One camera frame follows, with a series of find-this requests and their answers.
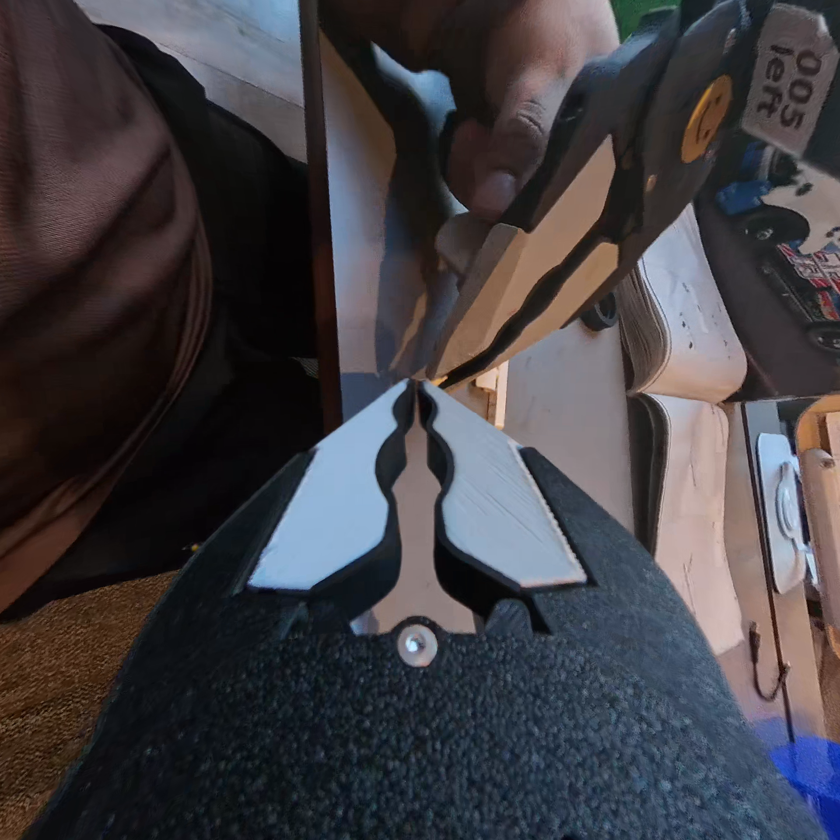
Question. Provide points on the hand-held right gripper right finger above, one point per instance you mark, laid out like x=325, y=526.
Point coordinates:
x=505, y=512

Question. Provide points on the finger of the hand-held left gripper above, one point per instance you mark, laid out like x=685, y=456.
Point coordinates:
x=538, y=249
x=584, y=282

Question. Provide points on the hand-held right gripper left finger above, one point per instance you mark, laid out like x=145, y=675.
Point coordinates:
x=328, y=525

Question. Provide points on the long white toy beam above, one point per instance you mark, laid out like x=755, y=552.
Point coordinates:
x=493, y=394

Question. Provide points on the grey desk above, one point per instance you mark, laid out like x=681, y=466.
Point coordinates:
x=571, y=426

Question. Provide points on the person's left hand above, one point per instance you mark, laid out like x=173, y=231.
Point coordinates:
x=512, y=79

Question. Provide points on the black rubber tyre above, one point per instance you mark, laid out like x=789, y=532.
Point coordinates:
x=600, y=315

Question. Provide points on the open white instruction booklet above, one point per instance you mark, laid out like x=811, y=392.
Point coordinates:
x=689, y=315

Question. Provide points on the toy car box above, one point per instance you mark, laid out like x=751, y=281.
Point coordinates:
x=787, y=295

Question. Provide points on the person's brown shirt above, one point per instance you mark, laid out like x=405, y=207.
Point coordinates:
x=85, y=262

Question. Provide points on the blue plastic bin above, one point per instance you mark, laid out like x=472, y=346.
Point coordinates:
x=807, y=768

